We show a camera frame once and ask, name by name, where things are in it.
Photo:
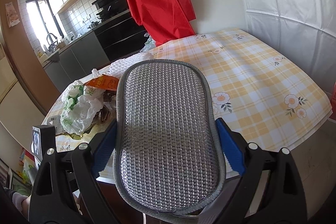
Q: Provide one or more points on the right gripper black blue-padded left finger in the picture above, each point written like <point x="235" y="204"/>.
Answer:
<point x="65" y="189"/>

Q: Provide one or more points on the white foam net sleeve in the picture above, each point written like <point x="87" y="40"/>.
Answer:
<point x="118" y="68"/>

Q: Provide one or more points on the grey mesh scrubbing sponge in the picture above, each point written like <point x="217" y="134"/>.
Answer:
<point x="168" y="162"/>

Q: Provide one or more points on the yellow plaid floral tablecloth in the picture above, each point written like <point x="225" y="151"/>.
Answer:
<point x="257" y="91"/>

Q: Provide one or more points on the grey kitchen cabinets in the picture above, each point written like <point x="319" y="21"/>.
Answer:
<point x="76" y="61"/>

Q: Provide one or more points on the chrome kitchen faucet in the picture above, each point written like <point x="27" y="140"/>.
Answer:
<point x="52" y="41"/>

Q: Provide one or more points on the black built-in oven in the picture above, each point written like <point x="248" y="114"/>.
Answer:
<point x="120" y="36"/>

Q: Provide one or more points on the black range hood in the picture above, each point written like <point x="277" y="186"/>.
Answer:
<point x="109" y="8"/>

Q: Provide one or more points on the white green plastic bag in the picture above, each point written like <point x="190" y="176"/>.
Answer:
<point x="80" y="105"/>

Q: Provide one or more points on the white quilted cover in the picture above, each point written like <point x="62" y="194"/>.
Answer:
<point x="301" y="30"/>

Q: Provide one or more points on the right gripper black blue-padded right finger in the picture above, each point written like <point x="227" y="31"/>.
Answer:
<point x="268" y="187"/>

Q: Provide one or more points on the orange snack wrapper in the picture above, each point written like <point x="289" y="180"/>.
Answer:
<point x="104" y="82"/>

